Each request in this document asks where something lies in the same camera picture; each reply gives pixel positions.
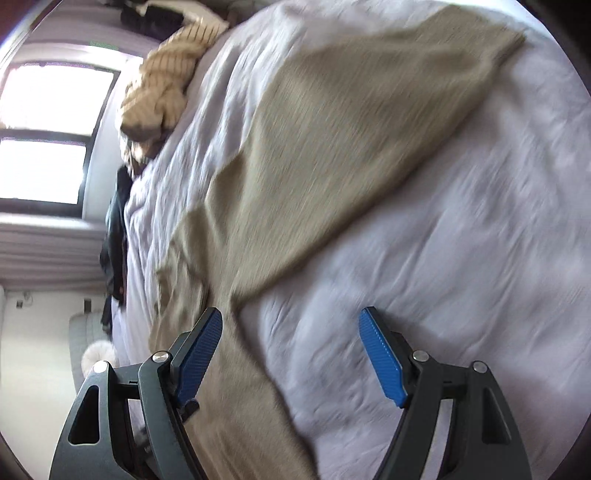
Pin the window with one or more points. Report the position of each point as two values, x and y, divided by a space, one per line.
46 115

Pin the beige knit sweater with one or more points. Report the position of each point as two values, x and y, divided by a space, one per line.
323 161

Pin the dark clothes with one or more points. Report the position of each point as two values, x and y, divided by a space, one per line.
115 230

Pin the lilac embossed blanket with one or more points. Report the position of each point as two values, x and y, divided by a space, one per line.
461 230

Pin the beige striped cloth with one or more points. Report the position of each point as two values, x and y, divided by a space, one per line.
161 83

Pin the grey sofa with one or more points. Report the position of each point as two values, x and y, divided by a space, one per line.
85 327

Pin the grey curtain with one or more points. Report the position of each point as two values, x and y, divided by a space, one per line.
46 249

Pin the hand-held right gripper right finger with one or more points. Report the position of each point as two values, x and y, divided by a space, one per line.
381 355

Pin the white fluffy cushion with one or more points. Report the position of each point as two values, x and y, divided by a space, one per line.
97 355

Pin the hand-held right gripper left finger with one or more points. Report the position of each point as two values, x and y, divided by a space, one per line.
198 355

